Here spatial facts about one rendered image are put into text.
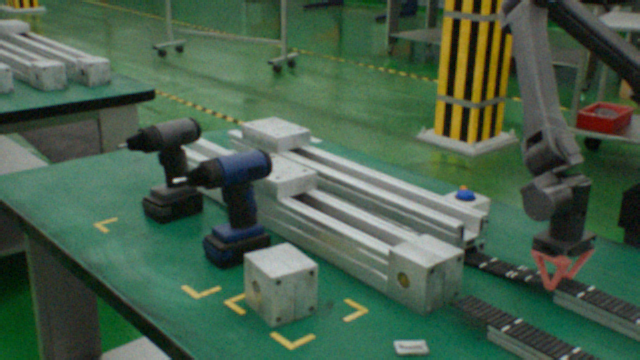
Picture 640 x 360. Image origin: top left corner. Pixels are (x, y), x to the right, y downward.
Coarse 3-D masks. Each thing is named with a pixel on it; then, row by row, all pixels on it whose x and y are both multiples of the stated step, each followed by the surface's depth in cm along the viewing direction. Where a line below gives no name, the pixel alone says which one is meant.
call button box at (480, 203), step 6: (450, 198) 156; (456, 198) 155; (474, 198) 155; (480, 198) 156; (486, 198) 156; (468, 204) 153; (474, 204) 153; (480, 204) 154; (486, 204) 155; (480, 210) 154; (486, 210) 156; (486, 222) 157
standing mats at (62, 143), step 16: (48, 128) 484; (64, 128) 484; (80, 128) 485; (96, 128) 486; (32, 144) 453; (48, 144) 451; (64, 144) 452; (80, 144) 452; (96, 144) 453; (64, 160) 422
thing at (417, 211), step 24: (240, 144) 190; (312, 168) 167; (336, 168) 172; (360, 168) 166; (336, 192) 162; (360, 192) 157; (384, 192) 152; (408, 192) 154; (384, 216) 153; (408, 216) 146; (432, 216) 141; (456, 216) 145; (480, 216) 141; (456, 240) 137; (480, 240) 143
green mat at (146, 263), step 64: (0, 192) 172; (64, 192) 172; (128, 192) 173; (448, 192) 175; (128, 256) 141; (192, 256) 141; (512, 256) 143; (192, 320) 119; (256, 320) 119; (320, 320) 120; (384, 320) 120; (448, 320) 120; (576, 320) 121
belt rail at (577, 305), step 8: (560, 296) 126; (568, 296) 124; (560, 304) 125; (568, 304) 124; (576, 304) 124; (584, 304) 122; (592, 304) 121; (584, 312) 122; (592, 312) 121; (600, 312) 120; (600, 320) 120; (608, 320) 119; (616, 320) 118; (624, 320) 117; (616, 328) 118; (624, 328) 117; (632, 328) 117; (632, 336) 116
